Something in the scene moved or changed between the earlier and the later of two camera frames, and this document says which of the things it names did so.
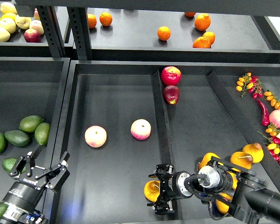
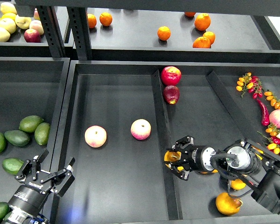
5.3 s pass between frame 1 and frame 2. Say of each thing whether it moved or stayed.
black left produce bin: stayed
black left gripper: moved
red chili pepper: stayed
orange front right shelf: stayed
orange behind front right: stayed
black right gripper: moved
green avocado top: stayed
